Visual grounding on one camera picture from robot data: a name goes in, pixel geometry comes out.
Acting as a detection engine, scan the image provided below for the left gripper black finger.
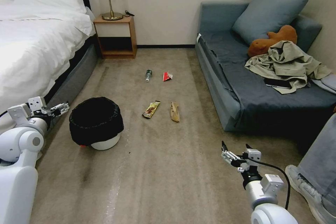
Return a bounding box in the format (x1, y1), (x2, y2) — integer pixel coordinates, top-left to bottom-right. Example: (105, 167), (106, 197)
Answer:
(53, 105), (71, 118)
(50, 101), (69, 112)

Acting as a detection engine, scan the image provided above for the black bin bag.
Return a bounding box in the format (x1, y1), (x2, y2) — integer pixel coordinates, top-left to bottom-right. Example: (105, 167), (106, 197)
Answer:
(69, 97), (124, 147)

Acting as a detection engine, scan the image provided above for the white round trash bin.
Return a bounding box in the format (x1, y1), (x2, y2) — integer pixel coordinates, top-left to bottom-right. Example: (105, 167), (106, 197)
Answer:
(78, 131), (122, 151)

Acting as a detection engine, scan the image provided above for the person's grey shoe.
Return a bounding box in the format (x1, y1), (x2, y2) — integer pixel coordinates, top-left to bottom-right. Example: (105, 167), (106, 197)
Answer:
(285, 164), (336, 224)

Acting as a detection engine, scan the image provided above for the dark blue sofa cover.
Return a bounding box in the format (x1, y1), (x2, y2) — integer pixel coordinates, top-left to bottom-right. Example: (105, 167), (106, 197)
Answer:
(201, 30), (336, 130)

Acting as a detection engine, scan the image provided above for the white bed duvet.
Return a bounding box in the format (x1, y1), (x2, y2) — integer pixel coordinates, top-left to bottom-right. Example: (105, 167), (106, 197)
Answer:
(0, 3), (97, 128)

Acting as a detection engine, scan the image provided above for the brown crumpled paper bag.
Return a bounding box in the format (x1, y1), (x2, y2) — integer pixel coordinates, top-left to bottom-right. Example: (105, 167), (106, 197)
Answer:
(169, 101), (181, 123)

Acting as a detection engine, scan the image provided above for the black phone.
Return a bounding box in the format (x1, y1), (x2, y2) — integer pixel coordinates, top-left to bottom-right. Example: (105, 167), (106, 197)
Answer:
(264, 77), (292, 90)

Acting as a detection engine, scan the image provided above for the person's leg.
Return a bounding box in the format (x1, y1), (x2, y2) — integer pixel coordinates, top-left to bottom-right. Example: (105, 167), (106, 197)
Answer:
(297, 112), (336, 204)

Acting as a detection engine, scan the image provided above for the blue grey sofa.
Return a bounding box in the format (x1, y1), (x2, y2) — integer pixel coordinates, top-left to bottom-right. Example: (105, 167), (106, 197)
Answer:
(195, 2), (336, 154)

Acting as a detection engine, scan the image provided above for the gold brown snack wrapper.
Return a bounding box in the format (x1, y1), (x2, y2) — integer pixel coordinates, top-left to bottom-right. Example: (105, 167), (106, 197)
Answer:
(142, 100), (161, 119)

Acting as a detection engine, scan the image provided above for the wooden nightstand white drawer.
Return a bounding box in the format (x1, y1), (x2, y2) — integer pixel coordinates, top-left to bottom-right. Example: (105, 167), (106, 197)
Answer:
(93, 14), (138, 60)

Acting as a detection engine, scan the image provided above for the beige crumpled jacket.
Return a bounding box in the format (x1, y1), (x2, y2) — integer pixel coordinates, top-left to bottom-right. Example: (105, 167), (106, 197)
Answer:
(244, 40), (333, 95)

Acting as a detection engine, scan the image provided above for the grey folded cloth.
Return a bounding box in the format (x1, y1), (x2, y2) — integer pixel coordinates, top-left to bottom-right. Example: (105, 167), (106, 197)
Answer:
(309, 72), (336, 94)

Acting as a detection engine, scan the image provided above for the brown plush toy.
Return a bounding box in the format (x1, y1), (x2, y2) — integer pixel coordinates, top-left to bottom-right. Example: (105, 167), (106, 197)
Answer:
(248, 25), (298, 58)

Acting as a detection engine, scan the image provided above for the blue square cushion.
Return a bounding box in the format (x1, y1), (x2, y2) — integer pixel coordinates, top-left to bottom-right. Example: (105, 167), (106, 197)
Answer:
(232, 0), (311, 46)

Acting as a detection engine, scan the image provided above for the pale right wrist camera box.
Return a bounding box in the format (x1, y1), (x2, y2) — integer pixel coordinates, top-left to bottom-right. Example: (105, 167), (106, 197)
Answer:
(245, 148), (263, 167)

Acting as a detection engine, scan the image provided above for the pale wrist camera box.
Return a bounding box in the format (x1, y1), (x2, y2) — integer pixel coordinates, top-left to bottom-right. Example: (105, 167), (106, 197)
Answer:
(28, 96), (48, 114)
(245, 148), (263, 167)

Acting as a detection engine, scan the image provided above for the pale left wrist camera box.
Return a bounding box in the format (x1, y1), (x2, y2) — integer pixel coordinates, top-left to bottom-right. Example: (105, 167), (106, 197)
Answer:
(28, 96), (48, 114)

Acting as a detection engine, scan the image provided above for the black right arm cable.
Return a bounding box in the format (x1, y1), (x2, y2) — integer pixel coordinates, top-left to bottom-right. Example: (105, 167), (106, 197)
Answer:
(258, 161), (292, 209)

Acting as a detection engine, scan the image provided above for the grey upholstered bed frame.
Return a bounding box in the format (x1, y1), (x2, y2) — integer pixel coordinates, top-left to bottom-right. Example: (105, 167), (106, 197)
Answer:
(45, 42), (99, 113)

